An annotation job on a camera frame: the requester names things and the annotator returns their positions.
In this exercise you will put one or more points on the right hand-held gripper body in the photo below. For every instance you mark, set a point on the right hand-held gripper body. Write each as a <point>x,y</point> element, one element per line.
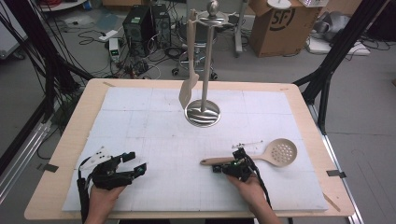
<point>241,171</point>

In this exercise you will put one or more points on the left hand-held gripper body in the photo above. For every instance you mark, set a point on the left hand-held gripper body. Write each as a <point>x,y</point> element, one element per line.
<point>106,177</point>

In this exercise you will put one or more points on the beige skimmer spoon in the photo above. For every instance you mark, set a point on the beige skimmer spoon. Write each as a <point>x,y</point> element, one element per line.
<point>281,152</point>

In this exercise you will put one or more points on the metal utensil stand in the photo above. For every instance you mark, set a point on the metal utensil stand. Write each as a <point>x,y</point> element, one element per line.
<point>202,116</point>

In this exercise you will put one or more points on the beige spatula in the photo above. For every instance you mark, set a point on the beige spatula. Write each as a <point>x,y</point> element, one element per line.
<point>186,91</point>

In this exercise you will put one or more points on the person's right hand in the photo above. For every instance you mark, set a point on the person's right hand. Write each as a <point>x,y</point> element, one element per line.
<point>249,191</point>

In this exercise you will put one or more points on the person's left hand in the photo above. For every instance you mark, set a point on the person's left hand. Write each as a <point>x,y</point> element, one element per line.
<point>104,199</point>

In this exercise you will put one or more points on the grey tape piece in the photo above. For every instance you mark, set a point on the grey tape piece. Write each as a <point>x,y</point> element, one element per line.
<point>48,168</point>
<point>336,174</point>

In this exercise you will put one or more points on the white power supply unit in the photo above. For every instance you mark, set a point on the white power supply unit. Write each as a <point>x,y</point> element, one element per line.
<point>114,49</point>

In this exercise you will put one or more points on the printed cardboard box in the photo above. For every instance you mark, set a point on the printed cardboard box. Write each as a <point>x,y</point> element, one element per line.
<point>280,37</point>

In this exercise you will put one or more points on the black round stool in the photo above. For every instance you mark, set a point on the black round stool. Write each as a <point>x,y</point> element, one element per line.
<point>200,36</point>

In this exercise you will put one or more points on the white power strip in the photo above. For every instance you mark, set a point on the white power strip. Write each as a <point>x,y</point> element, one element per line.
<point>108,35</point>

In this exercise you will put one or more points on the black computer tower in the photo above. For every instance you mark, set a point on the black computer tower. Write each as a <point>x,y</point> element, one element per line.
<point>137,31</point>
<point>162,25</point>

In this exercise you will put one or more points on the grey bag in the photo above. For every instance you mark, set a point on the grey bag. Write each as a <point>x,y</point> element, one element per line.
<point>336,23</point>

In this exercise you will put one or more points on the white round table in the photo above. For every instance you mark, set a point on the white round table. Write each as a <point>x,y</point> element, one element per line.
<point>62,4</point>

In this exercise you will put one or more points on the aluminium rail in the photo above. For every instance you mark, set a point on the aluminium rail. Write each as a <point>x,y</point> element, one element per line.
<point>25,152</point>
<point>358,219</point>

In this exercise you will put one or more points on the black metal frame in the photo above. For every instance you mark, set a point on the black metal frame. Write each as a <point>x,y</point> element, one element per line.
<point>37,37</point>
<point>342,43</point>

